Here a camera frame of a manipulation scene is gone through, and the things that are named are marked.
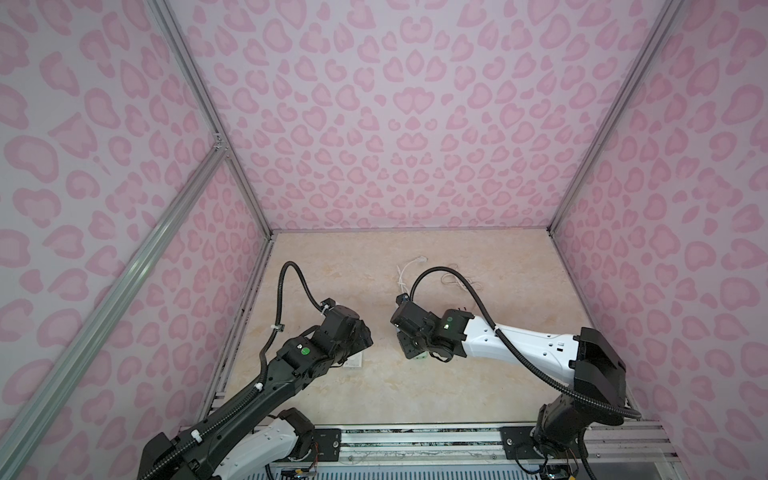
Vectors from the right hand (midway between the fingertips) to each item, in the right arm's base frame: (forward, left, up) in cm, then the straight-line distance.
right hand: (403, 339), depth 79 cm
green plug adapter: (-7, -4, +5) cm, 10 cm away
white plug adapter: (-3, +14, -9) cm, 17 cm away
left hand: (0, +9, +2) cm, 9 cm away
